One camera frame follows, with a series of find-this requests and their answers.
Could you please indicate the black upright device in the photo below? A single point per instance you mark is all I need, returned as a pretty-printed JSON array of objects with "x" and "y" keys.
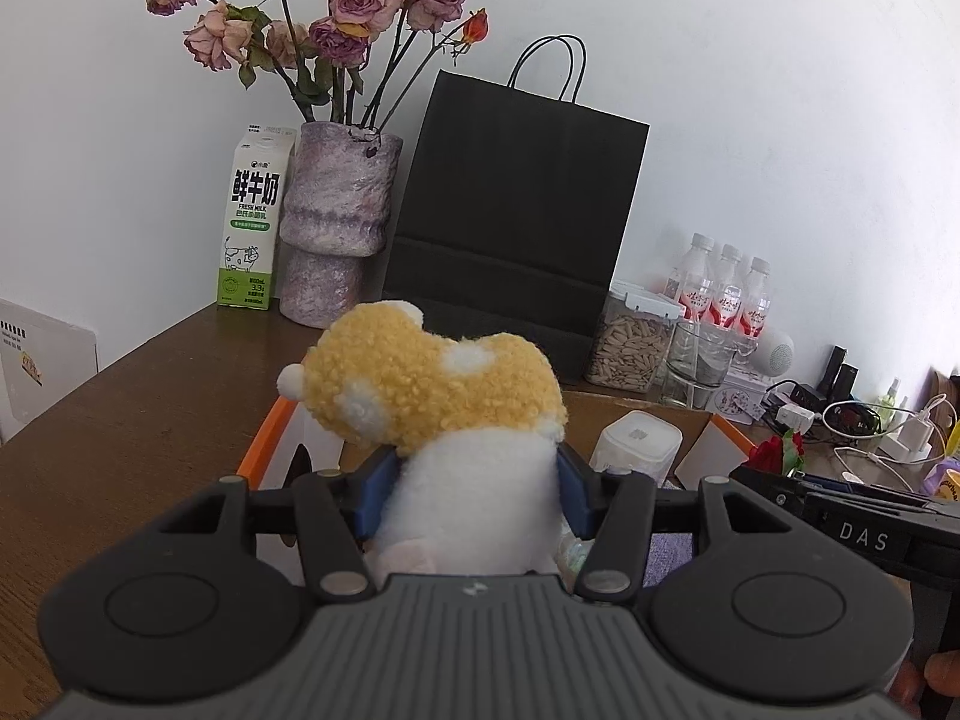
[{"x": 840, "y": 375}]

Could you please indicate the black paper bag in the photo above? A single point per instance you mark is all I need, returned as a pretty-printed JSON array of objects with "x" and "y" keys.
[{"x": 517, "y": 202}]

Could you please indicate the large white power adapter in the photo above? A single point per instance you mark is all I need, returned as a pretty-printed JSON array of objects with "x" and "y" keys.
[{"x": 907, "y": 439}]

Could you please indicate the small green spray bottle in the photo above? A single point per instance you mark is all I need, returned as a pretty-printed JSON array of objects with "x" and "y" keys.
[{"x": 892, "y": 394}]

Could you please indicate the black power adapter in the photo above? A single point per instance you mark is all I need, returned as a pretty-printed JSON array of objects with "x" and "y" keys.
[{"x": 806, "y": 394}]

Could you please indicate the person's right hand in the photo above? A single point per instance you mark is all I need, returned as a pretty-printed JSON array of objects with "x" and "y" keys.
[{"x": 945, "y": 675}]

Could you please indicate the translucent cotton swab box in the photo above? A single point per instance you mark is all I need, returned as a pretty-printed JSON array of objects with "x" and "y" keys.
[{"x": 637, "y": 442}]

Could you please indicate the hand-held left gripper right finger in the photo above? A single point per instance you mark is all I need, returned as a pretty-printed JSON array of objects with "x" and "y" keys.
[{"x": 574, "y": 495}]

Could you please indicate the small white charger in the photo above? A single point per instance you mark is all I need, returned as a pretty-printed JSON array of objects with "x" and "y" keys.
[{"x": 796, "y": 416}]

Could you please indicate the white floral tin box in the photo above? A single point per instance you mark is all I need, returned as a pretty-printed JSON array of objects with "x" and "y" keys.
[{"x": 739, "y": 397}]

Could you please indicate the white round robot speaker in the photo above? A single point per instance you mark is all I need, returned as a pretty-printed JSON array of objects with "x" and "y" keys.
[{"x": 776, "y": 352}]

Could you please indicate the clear water bottle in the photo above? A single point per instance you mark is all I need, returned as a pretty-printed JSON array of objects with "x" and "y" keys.
[
  {"x": 726, "y": 292},
  {"x": 756, "y": 304},
  {"x": 694, "y": 285}
]

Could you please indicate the clear seed container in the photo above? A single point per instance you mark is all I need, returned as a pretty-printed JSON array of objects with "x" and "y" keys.
[{"x": 626, "y": 352}]

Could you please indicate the white green milk carton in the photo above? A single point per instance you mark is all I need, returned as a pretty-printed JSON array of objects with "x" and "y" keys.
[{"x": 251, "y": 225}]

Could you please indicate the iridescent plastic bag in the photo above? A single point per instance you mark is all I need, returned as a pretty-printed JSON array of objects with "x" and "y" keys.
[{"x": 571, "y": 551}]

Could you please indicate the clear glass cup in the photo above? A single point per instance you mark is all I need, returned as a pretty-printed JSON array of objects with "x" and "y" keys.
[{"x": 690, "y": 382}]

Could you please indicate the white flat panel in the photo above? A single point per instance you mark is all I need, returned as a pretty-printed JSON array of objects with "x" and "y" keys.
[{"x": 45, "y": 367}]

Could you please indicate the red artificial rose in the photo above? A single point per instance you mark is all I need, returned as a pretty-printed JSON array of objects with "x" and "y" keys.
[{"x": 772, "y": 457}]

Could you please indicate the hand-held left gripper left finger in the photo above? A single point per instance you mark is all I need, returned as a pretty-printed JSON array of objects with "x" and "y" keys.
[{"x": 375, "y": 495}]

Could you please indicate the red cardboard box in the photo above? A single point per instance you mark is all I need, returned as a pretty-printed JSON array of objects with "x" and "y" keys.
[{"x": 592, "y": 420}]

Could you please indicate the yellow cup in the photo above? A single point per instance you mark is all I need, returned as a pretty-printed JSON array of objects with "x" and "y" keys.
[{"x": 952, "y": 487}]

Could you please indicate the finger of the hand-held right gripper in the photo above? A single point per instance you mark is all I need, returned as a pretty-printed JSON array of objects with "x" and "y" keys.
[
  {"x": 772, "y": 491},
  {"x": 829, "y": 482}
]

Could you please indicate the plush sheep toy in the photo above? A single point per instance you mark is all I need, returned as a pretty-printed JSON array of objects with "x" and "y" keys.
[{"x": 450, "y": 405}]

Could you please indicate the purple textured vase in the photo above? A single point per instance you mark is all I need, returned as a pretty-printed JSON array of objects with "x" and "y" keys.
[{"x": 337, "y": 195}]

